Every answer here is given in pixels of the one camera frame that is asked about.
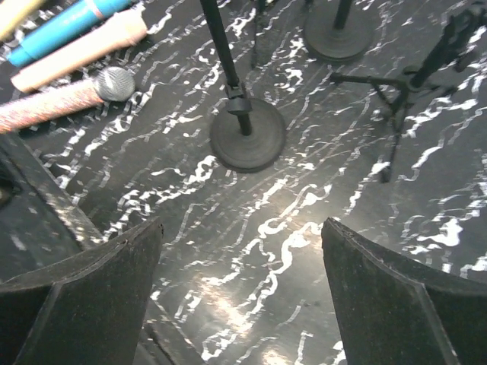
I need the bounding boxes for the pale pink microphone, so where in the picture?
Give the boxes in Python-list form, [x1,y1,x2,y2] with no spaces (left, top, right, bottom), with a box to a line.
[11,9,148,93]

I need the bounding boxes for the teal blue microphone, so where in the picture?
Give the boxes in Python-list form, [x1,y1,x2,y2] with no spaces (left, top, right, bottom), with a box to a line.
[7,0,132,68]

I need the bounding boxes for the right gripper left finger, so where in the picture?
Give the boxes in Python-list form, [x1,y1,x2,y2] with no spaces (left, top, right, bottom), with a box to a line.
[1,218,164,364]

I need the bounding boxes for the cream yellow microphone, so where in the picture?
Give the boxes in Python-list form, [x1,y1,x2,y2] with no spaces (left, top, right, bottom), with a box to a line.
[1,0,46,42]

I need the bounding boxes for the black tripod shock-mount stand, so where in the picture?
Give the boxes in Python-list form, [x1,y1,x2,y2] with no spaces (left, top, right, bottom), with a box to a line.
[329,1,486,183]

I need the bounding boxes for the black round-base mic stand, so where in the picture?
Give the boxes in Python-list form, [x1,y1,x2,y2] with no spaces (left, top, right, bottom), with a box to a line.
[303,0,374,64]

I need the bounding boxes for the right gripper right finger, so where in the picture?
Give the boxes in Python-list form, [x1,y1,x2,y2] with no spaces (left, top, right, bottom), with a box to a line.
[321,218,486,364]

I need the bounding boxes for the glitter silver-head microphone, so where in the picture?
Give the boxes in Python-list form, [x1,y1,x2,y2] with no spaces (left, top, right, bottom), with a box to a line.
[1,67,135,134]

